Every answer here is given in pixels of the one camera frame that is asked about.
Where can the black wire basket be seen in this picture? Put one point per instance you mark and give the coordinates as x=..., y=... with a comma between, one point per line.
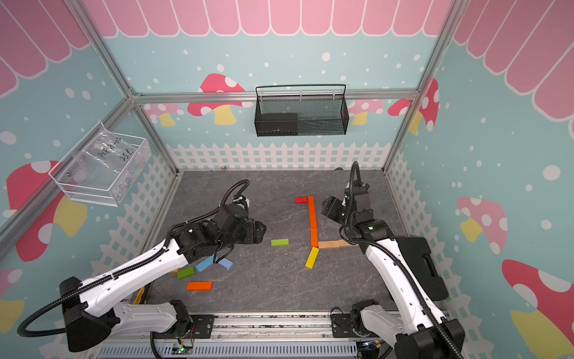
x=321, y=108

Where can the yellow handled tool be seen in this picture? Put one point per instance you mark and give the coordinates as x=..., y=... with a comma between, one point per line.
x=139, y=296

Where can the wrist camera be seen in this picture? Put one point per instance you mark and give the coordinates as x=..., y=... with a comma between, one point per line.
x=236, y=210
x=357, y=196

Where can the light blue short block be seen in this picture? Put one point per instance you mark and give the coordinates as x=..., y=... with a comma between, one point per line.
x=227, y=264

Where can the green block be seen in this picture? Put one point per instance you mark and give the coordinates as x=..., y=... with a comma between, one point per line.
x=185, y=273
x=279, y=242

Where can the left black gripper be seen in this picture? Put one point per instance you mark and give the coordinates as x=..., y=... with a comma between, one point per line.
x=254, y=235

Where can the orange block short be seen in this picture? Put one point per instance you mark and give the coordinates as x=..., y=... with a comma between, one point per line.
x=314, y=237

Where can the natural wood block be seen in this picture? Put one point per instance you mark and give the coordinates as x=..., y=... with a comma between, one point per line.
x=333, y=244

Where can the clear plastic bag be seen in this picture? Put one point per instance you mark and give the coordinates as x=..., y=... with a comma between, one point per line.
x=105, y=156

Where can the light blue long block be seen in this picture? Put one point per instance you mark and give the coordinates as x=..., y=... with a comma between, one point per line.
x=205, y=264

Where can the orange block front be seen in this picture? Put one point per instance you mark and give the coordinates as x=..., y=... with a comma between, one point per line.
x=199, y=286

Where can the yellow long block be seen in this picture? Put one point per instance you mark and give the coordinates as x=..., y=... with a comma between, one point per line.
x=310, y=263

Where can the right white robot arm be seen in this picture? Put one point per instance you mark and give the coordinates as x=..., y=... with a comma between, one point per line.
x=421, y=330

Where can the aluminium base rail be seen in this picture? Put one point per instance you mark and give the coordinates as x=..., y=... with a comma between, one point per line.
x=254, y=335

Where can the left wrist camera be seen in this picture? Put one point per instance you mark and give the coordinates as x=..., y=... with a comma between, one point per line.
x=236, y=210

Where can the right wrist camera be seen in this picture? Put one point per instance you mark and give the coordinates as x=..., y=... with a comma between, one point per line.
x=357, y=196

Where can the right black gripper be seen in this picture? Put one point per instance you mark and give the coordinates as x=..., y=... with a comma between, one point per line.
x=332, y=206

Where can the black box in basket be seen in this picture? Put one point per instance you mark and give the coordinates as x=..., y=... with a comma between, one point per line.
x=276, y=124

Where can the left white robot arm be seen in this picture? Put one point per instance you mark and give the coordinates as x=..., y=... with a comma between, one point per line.
x=90, y=311

